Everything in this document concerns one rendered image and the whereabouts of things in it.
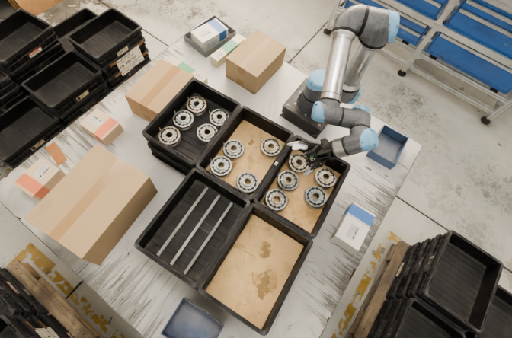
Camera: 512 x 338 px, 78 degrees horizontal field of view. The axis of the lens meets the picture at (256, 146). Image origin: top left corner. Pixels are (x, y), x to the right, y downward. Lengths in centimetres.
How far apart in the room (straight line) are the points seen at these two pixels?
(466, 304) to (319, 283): 85
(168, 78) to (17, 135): 122
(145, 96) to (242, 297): 106
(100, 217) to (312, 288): 96
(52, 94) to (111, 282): 143
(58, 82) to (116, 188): 129
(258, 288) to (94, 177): 84
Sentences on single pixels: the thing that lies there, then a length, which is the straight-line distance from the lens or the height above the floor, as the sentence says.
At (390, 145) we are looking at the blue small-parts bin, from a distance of 196.
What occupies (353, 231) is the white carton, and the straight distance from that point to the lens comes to 158.
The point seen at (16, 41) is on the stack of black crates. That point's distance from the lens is 281.
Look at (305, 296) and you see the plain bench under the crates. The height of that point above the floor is 70.
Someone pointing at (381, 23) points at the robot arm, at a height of 143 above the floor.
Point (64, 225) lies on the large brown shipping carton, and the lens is 151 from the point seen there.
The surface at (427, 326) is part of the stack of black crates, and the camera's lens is 213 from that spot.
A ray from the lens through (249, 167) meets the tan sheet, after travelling 153.
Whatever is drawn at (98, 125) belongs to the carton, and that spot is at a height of 78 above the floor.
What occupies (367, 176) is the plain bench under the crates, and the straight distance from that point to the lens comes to 181.
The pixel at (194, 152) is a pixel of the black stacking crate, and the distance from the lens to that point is 157.
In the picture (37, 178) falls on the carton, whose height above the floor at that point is 78.
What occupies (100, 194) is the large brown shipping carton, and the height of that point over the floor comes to 90.
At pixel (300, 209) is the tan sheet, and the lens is 149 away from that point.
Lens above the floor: 223
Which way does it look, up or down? 62 degrees down
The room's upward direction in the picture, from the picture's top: 10 degrees clockwise
